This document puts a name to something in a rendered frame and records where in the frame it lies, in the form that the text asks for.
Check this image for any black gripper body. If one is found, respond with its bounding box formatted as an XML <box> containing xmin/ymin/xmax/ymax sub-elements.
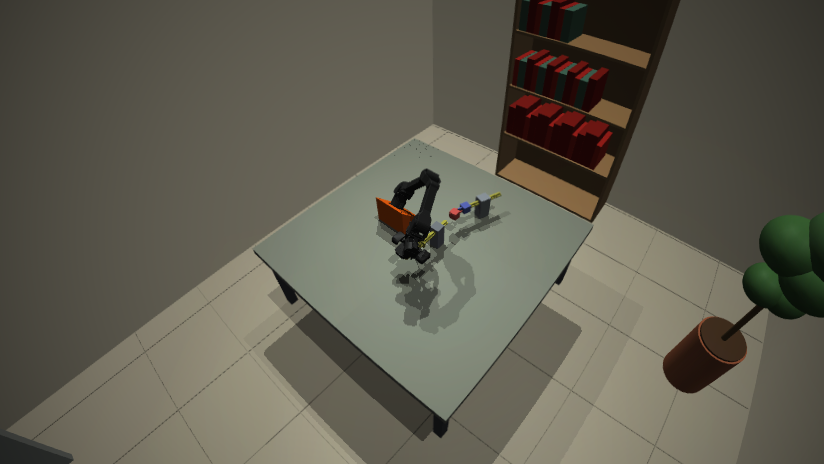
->
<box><xmin>392</xmin><ymin>231</ymin><xmax>431</xmax><ymax>264</ymax></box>

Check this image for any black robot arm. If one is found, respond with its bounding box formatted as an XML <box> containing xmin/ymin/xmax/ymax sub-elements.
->
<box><xmin>389</xmin><ymin>168</ymin><xmax>441</xmax><ymax>259</ymax></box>

